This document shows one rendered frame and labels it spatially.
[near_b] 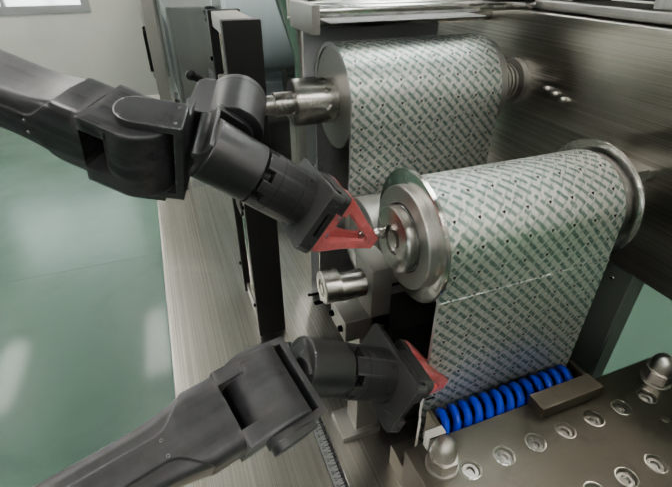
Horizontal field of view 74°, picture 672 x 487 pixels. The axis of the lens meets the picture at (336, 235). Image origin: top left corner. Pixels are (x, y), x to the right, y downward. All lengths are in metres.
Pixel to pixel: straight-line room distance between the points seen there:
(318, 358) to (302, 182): 0.16
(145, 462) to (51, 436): 1.73
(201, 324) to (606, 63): 0.79
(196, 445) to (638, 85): 0.62
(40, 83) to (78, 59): 5.53
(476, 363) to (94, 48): 5.65
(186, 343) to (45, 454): 1.23
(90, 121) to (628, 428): 0.65
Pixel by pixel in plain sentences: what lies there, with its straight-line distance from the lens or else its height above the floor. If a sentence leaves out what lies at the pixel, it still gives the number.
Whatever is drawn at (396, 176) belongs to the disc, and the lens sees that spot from 0.49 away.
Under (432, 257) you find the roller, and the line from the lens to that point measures 0.44.
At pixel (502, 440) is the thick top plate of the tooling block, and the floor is 1.03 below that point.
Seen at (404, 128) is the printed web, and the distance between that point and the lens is 0.64.
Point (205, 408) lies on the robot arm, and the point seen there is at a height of 1.21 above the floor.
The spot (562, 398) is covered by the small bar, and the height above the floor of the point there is 1.05.
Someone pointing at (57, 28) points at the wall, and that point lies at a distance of 5.96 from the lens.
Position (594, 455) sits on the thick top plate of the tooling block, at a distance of 0.63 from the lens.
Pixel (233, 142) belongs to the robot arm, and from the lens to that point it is 0.39.
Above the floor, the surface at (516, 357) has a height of 1.07.
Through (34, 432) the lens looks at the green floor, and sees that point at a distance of 2.14.
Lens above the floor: 1.51
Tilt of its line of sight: 32 degrees down
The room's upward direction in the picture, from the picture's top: straight up
